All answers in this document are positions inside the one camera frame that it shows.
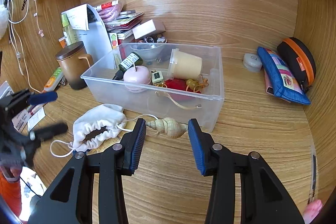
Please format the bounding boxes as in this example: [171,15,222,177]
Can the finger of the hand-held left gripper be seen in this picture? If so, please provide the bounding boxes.
[28,122,69,142]
[28,91,58,106]

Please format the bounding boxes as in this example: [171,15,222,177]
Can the gourd ornament with gold cord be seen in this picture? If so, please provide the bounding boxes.
[186,74,210,94]

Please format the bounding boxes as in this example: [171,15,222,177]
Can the white file holder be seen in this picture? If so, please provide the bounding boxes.
[61,4,116,69]

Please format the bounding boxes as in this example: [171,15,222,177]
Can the clear plastic storage box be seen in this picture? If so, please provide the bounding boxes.
[80,43,225,133]

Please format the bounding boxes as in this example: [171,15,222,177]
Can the red velvet drawstring pouch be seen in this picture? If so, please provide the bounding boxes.
[155,78,209,111]

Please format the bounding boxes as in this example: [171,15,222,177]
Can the beige conch seashell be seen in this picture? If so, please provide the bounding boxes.
[146,118,190,139]

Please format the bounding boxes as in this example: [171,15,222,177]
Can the wooden desk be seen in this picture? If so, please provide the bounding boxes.
[0,40,324,224]

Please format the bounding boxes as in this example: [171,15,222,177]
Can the white small box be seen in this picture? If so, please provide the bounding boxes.
[132,19,166,40]

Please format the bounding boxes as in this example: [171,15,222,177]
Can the stack of booklets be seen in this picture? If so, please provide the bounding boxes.
[106,11,145,40]

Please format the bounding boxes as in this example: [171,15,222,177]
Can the pink paw toy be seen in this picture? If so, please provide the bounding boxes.
[303,199,324,224]

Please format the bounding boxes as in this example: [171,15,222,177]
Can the clear ruler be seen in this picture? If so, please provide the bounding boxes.
[308,145,319,205]

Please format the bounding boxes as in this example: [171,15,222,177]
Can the white instruction booklet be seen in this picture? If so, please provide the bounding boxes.
[0,81,13,98]

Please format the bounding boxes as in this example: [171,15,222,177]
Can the pink earphone cable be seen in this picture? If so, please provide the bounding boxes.
[33,0,45,37]

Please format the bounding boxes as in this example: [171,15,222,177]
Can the green and orange tube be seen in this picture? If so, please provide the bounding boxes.
[43,67,65,92]

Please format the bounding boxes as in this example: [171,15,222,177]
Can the brown mug with lid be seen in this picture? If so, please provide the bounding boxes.
[55,41,94,90]

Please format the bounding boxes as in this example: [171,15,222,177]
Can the dark green glass bottle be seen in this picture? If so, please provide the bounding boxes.
[112,52,143,81]

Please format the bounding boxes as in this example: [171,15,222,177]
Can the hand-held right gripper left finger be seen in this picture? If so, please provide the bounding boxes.
[28,118,147,224]

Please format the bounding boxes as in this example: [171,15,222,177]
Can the black case with orange zip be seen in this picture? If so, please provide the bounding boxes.
[276,37,316,91]

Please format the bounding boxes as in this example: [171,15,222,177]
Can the light green bottle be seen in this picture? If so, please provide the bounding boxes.
[61,13,74,46]

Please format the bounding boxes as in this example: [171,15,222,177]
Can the white cable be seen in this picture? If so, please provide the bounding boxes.
[1,0,42,94]

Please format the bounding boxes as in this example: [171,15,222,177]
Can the white paper label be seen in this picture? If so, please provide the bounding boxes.
[13,106,46,132]

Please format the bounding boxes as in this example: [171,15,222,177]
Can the white fluffy item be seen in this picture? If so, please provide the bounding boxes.
[0,2,10,39]

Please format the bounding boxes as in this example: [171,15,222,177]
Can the pink coiled cable packet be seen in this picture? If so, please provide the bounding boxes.
[95,0,126,22]

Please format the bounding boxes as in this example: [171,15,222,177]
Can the round white container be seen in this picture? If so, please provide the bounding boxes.
[242,53,263,73]

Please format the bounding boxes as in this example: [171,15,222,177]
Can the cream candle cup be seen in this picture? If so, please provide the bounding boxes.
[168,49,203,81]

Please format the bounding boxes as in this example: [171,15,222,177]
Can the pink macaron candle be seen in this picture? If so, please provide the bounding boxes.
[123,62,153,94]

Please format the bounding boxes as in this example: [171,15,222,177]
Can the blue fabric zip pouch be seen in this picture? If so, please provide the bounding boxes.
[257,46,311,105]

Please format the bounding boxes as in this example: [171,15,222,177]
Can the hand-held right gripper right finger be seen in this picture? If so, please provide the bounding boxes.
[188,118,305,224]

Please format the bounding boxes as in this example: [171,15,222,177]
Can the green mahjong tile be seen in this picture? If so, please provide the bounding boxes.
[150,69,165,84]

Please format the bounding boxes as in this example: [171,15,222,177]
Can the card with coloured dots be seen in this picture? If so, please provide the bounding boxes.
[108,32,120,50]

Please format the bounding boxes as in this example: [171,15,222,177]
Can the white ceramic bowl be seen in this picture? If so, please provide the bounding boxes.
[130,43,164,62]

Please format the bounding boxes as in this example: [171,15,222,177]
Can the white drawstring pouch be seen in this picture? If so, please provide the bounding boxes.
[50,104,159,159]

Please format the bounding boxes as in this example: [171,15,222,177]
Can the pink card case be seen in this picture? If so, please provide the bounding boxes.
[264,69,277,96]

